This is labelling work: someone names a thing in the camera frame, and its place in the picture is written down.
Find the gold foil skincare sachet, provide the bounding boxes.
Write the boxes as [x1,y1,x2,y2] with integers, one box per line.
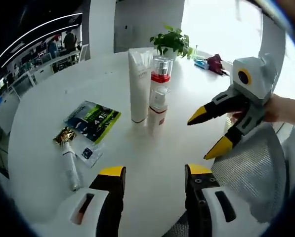
[53,126,78,148]

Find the white background chair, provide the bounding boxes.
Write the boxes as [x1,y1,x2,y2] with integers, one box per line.
[78,44,91,63]

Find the short clear-capped white skincare bottle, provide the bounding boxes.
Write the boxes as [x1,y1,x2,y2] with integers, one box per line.
[146,85,171,135]

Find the potted green plant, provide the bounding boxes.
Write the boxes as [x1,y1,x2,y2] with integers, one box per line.
[150,23,194,60]

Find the dark green skincare sachet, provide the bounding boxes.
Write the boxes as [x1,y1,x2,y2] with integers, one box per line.
[63,100,122,145]

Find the blue packet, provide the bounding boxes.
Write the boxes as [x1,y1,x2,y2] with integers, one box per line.
[193,58,211,71]

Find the small silver skincare sachet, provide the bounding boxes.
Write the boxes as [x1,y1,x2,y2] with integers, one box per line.
[77,143,105,169]

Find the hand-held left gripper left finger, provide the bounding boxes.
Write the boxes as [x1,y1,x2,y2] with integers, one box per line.
[55,165,127,237]

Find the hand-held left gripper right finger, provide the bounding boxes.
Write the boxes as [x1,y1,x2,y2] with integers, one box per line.
[184,163,252,237]

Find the slim white skincare bottle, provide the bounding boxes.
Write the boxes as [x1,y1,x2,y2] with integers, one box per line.
[60,142,82,192]

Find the grey mesh office chair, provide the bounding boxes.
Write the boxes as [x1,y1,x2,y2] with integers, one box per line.
[210,123,287,223]

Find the tall white skincare tube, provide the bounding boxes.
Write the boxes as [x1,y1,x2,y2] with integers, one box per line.
[127,48,155,124]

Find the person's right hand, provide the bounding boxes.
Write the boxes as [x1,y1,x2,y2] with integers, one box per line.
[263,94,295,123]

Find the red-collared white skincare bottle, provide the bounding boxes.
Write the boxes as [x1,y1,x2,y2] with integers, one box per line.
[149,55,174,109]

